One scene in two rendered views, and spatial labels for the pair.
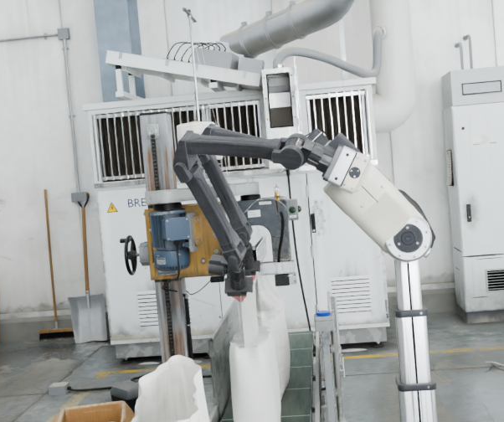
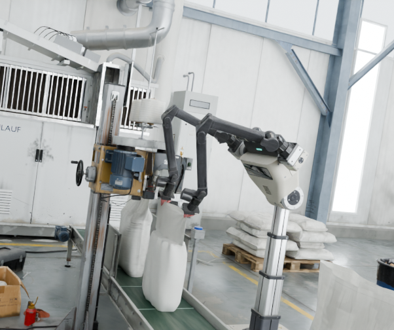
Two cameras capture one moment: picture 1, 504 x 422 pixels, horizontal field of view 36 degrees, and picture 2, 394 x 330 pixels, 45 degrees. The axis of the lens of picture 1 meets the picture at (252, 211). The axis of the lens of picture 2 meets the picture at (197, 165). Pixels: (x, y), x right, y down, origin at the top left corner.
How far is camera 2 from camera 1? 1.52 m
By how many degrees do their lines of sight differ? 30
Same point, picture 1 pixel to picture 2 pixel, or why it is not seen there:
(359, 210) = (283, 179)
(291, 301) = (80, 208)
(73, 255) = not seen: outside the picture
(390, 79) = (160, 87)
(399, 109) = not seen: hidden behind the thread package
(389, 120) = not seen: hidden behind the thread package
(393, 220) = (291, 186)
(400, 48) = (169, 71)
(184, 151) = (209, 125)
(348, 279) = (117, 200)
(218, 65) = (71, 50)
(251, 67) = (92, 57)
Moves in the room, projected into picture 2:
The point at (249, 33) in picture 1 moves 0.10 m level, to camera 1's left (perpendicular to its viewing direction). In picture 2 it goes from (93, 35) to (84, 33)
